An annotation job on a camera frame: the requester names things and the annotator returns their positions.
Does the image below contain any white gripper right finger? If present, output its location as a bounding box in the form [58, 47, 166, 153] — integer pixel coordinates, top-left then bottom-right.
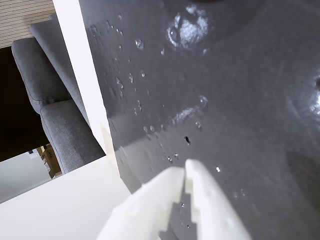
[184, 159, 252, 240]

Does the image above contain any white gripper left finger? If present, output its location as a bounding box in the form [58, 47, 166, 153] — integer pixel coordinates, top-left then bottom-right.
[96, 166, 186, 240]

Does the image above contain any brown cardboard box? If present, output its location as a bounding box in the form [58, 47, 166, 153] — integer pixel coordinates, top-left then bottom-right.
[36, 143, 62, 179]

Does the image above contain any grey fabric chair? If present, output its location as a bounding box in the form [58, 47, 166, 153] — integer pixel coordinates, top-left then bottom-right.
[29, 13, 92, 128]
[11, 37, 107, 175]

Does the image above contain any black glossy mat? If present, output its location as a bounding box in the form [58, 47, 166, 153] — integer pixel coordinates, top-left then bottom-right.
[78, 0, 320, 240]

